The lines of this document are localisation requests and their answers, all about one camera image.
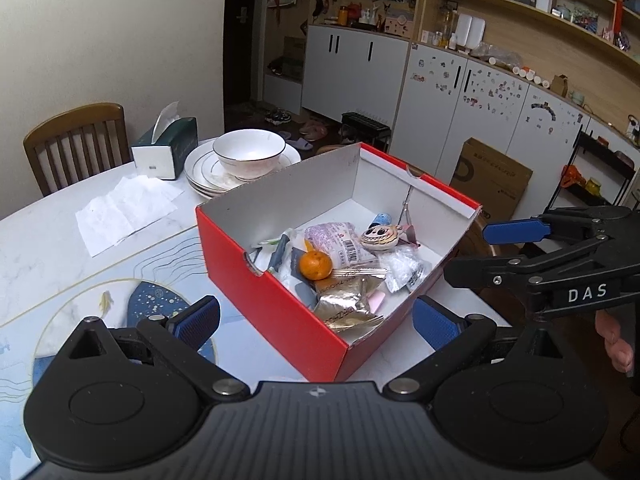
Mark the brown cardboard box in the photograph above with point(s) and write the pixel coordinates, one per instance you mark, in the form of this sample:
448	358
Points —
492	175

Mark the dark sneaker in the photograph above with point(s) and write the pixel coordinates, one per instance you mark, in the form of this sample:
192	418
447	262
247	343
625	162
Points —
277	116

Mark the cartoon face toy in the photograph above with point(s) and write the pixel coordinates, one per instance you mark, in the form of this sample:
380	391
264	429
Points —
380	239

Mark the person's right hand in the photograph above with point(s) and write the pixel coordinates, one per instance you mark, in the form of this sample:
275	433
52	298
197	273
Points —
612	335

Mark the white and blue packet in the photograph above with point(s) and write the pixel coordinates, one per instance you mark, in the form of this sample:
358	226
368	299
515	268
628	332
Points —
287	272

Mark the wooden slat-back chair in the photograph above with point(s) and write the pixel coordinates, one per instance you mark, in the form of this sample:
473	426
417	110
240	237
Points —
75	145

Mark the clear bag of white bits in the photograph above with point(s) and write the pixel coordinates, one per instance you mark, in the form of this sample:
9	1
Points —
405	270

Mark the clear purple-print snack packet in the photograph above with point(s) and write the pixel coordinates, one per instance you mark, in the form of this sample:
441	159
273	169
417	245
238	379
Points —
335	240

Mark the white bowl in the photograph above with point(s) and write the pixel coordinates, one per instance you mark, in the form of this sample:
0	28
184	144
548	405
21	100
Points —
247	152

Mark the white paper napkin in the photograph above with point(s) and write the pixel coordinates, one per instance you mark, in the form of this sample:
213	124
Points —
125	210

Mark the green and white tissue box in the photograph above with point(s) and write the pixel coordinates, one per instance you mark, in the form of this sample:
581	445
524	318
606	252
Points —
165	152

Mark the gold foil snack packet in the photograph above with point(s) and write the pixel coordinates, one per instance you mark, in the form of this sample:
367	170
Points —
347	305

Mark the wooden wall shelving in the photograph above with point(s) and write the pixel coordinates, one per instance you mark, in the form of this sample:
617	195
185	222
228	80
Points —
550	35

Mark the white cabinet with stickers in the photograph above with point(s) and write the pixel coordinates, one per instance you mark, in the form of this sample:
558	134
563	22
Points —
490	120

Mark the black slatted rack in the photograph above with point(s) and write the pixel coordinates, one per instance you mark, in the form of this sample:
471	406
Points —
365	130

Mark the mandarin orange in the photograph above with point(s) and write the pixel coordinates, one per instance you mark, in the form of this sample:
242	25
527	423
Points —
315	265

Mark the white patterned marble desktop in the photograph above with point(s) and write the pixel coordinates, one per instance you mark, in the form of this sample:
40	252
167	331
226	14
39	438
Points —
45	260

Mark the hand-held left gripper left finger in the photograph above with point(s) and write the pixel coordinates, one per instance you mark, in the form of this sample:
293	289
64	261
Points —
197	322

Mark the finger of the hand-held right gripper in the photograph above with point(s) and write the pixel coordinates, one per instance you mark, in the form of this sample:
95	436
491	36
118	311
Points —
480	272
515	230

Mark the dark door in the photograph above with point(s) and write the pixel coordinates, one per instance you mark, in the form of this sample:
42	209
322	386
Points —
245	35

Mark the red cardboard shoe box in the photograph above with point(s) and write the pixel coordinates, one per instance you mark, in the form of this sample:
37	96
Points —
260	310

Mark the pink slipper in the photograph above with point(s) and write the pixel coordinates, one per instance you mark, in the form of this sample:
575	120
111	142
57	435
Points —
312	130

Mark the pink eraser block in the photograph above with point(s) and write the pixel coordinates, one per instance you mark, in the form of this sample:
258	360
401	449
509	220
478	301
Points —
377	301

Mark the small blue cylinder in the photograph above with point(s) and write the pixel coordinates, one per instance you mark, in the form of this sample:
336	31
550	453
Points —
381	220

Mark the purple slipper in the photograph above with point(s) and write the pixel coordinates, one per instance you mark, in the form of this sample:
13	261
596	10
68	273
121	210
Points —
285	135
302	144

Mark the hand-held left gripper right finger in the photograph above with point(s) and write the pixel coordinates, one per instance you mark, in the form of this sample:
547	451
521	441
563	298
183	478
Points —
435	322

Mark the pink binder clip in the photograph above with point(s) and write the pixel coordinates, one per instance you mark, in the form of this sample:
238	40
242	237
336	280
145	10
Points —
407	237

